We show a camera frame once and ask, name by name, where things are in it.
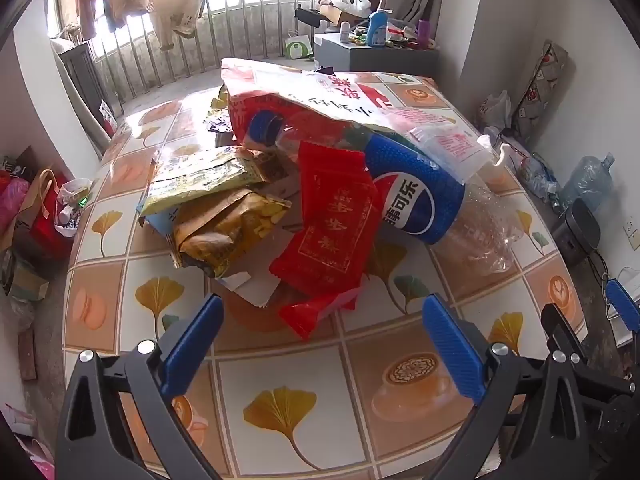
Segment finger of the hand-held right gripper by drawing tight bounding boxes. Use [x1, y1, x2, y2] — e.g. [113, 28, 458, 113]
[541, 302, 640, 411]
[605, 280, 640, 334]

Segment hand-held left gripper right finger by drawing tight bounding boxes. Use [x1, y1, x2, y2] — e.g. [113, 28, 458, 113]
[423, 294, 592, 480]

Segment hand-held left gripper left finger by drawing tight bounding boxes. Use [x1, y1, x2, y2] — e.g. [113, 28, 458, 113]
[56, 294, 226, 480]

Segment white cardboard piece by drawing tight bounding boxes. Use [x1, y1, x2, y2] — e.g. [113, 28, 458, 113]
[215, 225, 301, 308]

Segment glossy red packet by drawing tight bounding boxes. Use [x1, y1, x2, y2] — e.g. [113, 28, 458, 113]
[277, 285, 373, 341]

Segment yellow brown snack bag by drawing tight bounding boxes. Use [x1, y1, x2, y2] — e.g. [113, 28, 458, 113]
[172, 187, 293, 278]

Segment light blue packet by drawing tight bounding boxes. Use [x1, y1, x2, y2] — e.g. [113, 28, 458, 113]
[139, 209, 177, 237]

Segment clear blue label cola bottle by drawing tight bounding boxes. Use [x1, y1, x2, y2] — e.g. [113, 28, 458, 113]
[247, 110, 518, 288]

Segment yellow green snack packet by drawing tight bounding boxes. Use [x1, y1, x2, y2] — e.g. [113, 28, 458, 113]
[140, 145, 271, 216]

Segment red snack wrapper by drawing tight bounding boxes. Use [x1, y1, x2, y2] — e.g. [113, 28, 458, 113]
[269, 141, 378, 293]

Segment purple yellow snack bag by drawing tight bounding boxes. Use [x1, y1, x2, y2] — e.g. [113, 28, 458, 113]
[202, 85, 234, 134]

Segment large red white plastic bag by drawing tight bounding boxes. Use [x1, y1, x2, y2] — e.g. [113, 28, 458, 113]
[220, 57, 493, 183]

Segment white flat floor item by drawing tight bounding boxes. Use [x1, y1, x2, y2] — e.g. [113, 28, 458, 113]
[605, 310, 640, 347]

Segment black rice cooker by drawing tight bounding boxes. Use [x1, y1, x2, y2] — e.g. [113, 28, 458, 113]
[552, 197, 602, 266]

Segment leaf and coffee print tablecloth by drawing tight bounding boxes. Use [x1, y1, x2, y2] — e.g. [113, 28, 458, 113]
[62, 67, 588, 480]

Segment large blue water jug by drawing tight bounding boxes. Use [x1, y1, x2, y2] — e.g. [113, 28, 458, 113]
[562, 152, 617, 212]

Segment pile of plastic bottles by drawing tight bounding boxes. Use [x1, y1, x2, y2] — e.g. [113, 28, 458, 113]
[515, 150, 564, 202]

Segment cardboard box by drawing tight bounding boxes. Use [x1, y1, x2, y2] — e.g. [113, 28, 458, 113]
[0, 250, 51, 302]

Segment white bag of rubbish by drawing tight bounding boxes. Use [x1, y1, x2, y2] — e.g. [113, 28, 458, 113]
[52, 177, 94, 239]

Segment red tote bag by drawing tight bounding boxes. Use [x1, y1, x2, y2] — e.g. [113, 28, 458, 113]
[22, 170, 77, 262]

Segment white plastic floor bag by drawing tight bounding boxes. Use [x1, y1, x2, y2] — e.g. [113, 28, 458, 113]
[477, 90, 514, 132]

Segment patterned wrapped panel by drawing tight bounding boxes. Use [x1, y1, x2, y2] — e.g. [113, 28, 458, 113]
[515, 40, 571, 142]

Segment pink plastic bag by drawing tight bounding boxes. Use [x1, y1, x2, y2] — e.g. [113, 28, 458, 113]
[0, 175, 31, 232]

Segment grey cabinet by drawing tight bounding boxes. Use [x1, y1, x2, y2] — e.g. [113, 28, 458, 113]
[314, 32, 441, 78]

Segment white bag with green logo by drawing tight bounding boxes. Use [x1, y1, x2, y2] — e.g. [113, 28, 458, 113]
[285, 30, 315, 60]

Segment metal balcony railing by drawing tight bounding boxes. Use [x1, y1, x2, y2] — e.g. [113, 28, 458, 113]
[50, 0, 361, 111]

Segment blue detergent bottle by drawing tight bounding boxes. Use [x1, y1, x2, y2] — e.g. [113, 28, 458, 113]
[366, 9, 390, 48]

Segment beige hanging pants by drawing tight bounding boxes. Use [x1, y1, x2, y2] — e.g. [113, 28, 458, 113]
[150, 0, 206, 52]

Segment black box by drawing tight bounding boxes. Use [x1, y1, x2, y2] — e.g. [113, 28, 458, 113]
[295, 7, 327, 27]

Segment white plastic bag on clutter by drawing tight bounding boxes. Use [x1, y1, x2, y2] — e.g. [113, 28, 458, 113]
[327, 0, 373, 17]

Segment black cable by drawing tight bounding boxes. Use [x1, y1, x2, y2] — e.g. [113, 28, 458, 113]
[589, 250, 627, 322]

